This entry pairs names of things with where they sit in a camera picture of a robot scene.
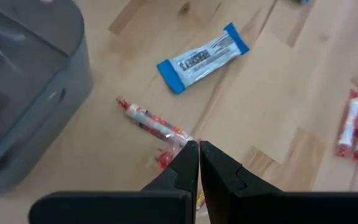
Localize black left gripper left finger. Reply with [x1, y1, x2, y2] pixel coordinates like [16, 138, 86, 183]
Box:
[28, 140, 200, 224]

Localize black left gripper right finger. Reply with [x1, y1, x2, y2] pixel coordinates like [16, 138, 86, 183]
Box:
[200, 140, 358, 224]

